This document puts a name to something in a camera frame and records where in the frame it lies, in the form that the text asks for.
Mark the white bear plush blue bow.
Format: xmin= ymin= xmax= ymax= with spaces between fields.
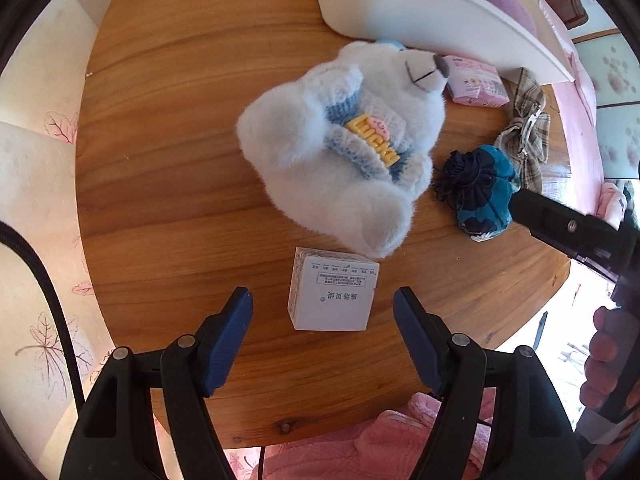
xmin=236 ymin=41 xmax=449 ymax=259

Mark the black cable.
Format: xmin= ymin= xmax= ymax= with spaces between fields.
xmin=0 ymin=220 xmax=87 ymax=411

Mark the white floral curtain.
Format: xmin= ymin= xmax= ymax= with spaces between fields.
xmin=1 ymin=0 xmax=113 ymax=479

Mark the white plastic storage bin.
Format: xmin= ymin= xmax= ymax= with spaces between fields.
xmin=318 ymin=0 xmax=574 ymax=84

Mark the small white box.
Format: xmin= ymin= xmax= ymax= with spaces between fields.
xmin=288 ymin=247 xmax=380 ymax=332

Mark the pink tissue packet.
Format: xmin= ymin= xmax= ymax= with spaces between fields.
xmin=444 ymin=55 xmax=509 ymax=107

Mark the plaid bow hair clip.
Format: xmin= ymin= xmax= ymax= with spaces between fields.
xmin=495 ymin=68 xmax=550 ymax=194

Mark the wooden table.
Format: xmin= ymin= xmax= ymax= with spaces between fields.
xmin=76 ymin=0 xmax=570 ymax=448

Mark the person's right hand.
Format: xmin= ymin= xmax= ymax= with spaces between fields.
xmin=580 ymin=307 xmax=617 ymax=410

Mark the pink bed quilt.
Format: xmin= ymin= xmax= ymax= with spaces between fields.
xmin=535 ymin=0 xmax=604 ymax=214

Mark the purple plush toy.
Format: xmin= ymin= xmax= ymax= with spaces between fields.
xmin=486 ymin=0 xmax=537 ymax=36

